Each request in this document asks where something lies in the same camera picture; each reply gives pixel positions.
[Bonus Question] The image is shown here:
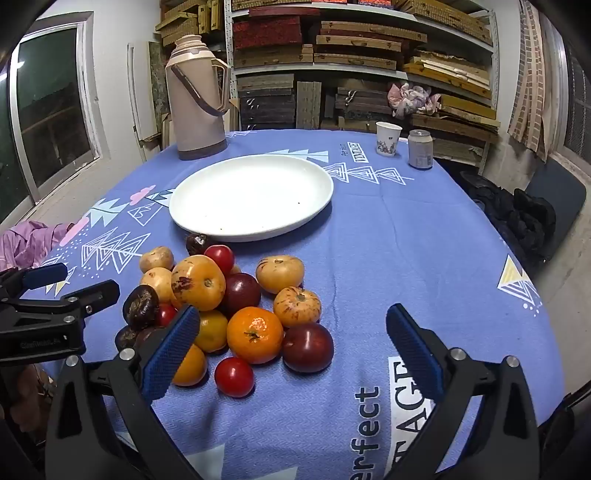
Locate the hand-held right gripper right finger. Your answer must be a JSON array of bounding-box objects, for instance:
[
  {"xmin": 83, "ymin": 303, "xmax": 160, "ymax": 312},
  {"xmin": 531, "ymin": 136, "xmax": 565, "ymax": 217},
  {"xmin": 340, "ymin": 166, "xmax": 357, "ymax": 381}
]
[{"xmin": 385, "ymin": 303, "xmax": 541, "ymax": 480}]

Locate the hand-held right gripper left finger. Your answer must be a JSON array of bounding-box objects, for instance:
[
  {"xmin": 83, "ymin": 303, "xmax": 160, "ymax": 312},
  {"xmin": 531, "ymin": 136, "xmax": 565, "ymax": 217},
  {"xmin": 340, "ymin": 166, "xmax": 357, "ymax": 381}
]
[{"xmin": 45, "ymin": 305, "xmax": 204, "ymax": 480}]

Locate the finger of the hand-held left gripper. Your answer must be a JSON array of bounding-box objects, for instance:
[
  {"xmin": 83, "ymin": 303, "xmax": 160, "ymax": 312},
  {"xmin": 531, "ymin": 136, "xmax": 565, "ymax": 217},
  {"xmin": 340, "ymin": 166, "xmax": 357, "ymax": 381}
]
[
  {"xmin": 0, "ymin": 263, "xmax": 69, "ymax": 303},
  {"xmin": 0, "ymin": 279, "xmax": 122, "ymax": 328}
]

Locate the red tomato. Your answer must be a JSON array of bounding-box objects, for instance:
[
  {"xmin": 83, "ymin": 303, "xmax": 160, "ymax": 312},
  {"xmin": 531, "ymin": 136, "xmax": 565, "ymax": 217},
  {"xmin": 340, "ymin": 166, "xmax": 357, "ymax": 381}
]
[
  {"xmin": 154, "ymin": 302, "xmax": 178, "ymax": 328},
  {"xmin": 204, "ymin": 244, "xmax": 235, "ymax": 275},
  {"xmin": 214, "ymin": 357, "xmax": 256, "ymax": 398}
]

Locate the dark brown passion fruit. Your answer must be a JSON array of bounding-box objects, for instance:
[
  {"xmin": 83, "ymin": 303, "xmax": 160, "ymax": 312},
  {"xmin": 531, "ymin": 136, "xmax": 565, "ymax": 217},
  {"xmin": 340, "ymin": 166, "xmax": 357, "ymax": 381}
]
[{"xmin": 122, "ymin": 284, "xmax": 160, "ymax": 332}]

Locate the yellow tomato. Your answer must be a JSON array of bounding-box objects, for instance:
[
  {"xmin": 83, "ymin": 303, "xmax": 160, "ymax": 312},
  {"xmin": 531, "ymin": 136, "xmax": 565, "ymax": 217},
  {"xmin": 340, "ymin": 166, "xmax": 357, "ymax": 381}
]
[
  {"xmin": 171, "ymin": 255, "xmax": 227, "ymax": 312},
  {"xmin": 193, "ymin": 309, "xmax": 229, "ymax": 354}
]

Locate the large orange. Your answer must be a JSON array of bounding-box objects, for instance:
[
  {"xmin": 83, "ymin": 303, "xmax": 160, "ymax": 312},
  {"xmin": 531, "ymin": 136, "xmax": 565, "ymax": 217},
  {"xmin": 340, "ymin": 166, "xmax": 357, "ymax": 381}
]
[{"xmin": 226, "ymin": 306, "xmax": 284, "ymax": 365}]

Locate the dark red plum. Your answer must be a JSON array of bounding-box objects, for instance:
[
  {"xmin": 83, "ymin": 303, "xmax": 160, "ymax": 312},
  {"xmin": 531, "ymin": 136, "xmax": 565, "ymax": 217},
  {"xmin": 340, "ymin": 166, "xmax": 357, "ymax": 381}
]
[
  {"xmin": 222, "ymin": 272, "xmax": 262, "ymax": 319},
  {"xmin": 281, "ymin": 322, "xmax": 335, "ymax": 374}
]

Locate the striped yellow pepino melon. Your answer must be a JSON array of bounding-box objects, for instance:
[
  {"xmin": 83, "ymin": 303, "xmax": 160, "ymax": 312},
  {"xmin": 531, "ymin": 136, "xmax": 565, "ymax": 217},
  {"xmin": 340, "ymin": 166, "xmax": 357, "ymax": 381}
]
[{"xmin": 273, "ymin": 286, "xmax": 322, "ymax": 328}]

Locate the white plate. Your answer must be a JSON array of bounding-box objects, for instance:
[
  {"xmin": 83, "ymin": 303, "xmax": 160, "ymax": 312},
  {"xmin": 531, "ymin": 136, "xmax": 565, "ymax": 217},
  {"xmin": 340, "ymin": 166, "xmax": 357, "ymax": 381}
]
[{"xmin": 168, "ymin": 154, "xmax": 334, "ymax": 243}]

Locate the pink purple cloth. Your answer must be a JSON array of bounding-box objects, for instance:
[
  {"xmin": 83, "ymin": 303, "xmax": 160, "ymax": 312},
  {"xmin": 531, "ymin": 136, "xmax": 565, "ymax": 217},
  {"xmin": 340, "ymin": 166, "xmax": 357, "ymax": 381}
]
[{"xmin": 0, "ymin": 220, "xmax": 77, "ymax": 271}]

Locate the blue printed tablecloth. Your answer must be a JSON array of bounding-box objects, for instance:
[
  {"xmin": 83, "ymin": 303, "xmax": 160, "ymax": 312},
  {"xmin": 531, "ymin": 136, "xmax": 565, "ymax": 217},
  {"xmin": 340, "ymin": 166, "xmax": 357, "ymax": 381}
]
[{"xmin": 21, "ymin": 129, "xmax": 566, "ymax": 480}]

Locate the black jacket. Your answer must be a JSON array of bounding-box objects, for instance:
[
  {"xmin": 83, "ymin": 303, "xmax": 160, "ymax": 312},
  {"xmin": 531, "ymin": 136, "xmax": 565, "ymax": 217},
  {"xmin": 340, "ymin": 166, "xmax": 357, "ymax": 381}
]
[{"xmin": 459, "ymin": 171, "xmax": 557, "ymax": 264}]

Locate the glass window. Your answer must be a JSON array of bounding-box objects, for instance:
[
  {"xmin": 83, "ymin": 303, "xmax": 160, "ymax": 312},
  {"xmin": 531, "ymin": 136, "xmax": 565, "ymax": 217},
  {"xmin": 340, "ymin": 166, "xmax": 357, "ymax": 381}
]
[{"xmin": 0, "ymin": 11, "xmax": 112, "ymax": 222}]

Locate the grey drink can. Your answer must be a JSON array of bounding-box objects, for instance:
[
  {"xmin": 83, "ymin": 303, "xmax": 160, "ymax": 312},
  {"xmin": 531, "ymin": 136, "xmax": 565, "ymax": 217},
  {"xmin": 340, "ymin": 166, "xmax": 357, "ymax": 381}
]
[{"xmin": 407, "ymin": 130, "xmax": 435, "ymax": 171}]

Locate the beige thermos flask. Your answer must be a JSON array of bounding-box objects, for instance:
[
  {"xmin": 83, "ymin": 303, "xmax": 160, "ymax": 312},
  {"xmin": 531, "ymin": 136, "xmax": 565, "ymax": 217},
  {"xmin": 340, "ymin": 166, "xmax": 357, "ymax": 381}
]
[{"xmin": 165, "ymin": 34, "xmax": 232, "ymax": 161}]

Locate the printed paper cup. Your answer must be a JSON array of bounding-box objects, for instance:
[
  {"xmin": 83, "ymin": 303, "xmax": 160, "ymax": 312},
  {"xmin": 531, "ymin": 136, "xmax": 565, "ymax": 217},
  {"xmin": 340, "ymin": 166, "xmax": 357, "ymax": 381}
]
[{"xmin": 375, "ymin": 122, "xmax": 403, "ymax": 158}]

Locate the dark blue chair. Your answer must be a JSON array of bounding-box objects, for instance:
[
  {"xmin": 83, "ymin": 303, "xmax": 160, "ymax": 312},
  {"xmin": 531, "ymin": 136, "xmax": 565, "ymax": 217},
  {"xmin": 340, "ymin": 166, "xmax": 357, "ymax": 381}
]
[{"xmin": 524, "ymin": 159, "xmax": 588, "ymax": 259}]

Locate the leaning patterned board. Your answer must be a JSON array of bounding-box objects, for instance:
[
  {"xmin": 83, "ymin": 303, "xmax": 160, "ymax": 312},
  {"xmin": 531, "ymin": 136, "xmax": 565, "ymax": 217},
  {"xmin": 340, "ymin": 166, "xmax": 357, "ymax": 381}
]
[{"xmin": 148, "ymin": 41, "xmax": 171, "ymax": 139}]

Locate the crumpled pink cloth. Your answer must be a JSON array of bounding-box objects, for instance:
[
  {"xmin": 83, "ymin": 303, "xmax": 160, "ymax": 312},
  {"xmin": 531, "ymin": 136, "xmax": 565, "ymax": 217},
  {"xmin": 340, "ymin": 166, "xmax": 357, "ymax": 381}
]
[{"xmin": 387, "ymin": 82, "xmax": 443, "ymax": 118}]

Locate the brown checkered hanging cloth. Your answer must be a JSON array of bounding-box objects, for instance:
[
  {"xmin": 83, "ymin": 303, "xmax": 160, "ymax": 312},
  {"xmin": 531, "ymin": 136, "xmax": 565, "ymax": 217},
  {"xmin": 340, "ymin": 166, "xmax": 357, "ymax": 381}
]
[{"xmin": 507, "ymin": 4, "xmax": 552, "ymax": 162}]

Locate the white metal shelf rack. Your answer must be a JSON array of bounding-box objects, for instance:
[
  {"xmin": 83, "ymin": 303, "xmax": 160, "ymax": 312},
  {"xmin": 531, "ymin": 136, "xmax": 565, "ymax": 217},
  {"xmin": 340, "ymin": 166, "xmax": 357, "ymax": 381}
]
[{"xmin": 224, "ymin": 0, "xmax": 502, "ymax": 176}]

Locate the window with wire mesh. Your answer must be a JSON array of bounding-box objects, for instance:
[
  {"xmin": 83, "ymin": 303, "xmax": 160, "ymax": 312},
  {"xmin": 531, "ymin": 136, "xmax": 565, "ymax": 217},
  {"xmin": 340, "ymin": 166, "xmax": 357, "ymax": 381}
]
[{"xmin": 551, "ymin": 28, "xmax": 591, "ymax": 162}]

